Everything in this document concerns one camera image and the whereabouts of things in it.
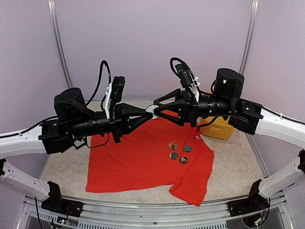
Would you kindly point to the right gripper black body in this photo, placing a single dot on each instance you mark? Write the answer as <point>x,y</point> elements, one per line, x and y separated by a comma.
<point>192,109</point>

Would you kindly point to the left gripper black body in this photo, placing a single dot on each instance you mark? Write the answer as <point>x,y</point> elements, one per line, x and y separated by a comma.
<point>116,121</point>

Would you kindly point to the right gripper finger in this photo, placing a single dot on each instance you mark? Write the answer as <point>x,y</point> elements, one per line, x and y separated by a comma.
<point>176,94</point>
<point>172,112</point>

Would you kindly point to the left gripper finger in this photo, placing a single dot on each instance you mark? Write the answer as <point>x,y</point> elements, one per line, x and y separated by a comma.
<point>133,121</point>
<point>128,109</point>

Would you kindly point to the blue starry round brooch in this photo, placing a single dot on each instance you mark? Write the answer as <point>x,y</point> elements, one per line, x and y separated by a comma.
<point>150,109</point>

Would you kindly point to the red t-shirt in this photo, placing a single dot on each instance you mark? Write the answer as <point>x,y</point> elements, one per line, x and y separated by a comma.
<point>141,160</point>

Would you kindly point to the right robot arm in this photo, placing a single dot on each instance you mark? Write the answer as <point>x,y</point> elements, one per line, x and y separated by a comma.
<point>254,119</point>

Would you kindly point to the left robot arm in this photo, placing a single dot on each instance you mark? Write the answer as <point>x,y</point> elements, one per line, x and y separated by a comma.
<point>74,121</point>

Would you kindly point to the yellow round brooch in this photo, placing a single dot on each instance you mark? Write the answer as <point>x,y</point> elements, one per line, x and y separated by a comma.
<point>173,146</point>

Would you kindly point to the teal swirl round brooch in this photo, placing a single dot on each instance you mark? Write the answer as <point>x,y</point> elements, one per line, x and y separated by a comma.
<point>187,148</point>

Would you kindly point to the portrait round brooch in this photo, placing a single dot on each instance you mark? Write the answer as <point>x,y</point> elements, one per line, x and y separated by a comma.
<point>184,160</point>

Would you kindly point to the yellow plastic basket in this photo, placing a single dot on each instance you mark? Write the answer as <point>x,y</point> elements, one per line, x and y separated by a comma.
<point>218,129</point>

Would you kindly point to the black display box right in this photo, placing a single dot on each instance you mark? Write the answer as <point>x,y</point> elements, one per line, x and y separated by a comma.
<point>80,142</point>

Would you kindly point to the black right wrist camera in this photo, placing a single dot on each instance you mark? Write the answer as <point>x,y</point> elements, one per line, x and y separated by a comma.
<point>184,75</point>

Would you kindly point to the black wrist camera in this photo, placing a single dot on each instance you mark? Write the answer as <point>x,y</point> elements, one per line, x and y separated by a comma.
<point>184,75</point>
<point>117,88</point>

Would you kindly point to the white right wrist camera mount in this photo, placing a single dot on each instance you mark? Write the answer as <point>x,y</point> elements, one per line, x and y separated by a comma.
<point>195,87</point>

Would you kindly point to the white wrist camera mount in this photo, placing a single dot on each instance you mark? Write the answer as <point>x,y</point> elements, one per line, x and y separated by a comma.
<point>195,87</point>
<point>107,101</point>

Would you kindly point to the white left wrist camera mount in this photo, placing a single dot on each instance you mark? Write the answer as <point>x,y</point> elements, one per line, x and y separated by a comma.
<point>107,101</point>

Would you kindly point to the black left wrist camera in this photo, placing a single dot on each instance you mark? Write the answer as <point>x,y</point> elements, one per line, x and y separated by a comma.
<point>117,88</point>

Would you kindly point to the aluminium front rail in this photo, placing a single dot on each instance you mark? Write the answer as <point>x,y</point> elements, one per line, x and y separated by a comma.
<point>114,215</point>

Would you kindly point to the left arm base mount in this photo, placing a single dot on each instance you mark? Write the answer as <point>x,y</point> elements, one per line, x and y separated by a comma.
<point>56,203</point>

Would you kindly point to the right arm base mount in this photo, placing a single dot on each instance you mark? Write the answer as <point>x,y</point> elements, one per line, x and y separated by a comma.
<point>254,202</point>

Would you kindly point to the right aluminium corner post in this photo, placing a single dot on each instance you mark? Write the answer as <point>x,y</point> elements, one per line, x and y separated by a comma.
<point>249,36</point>

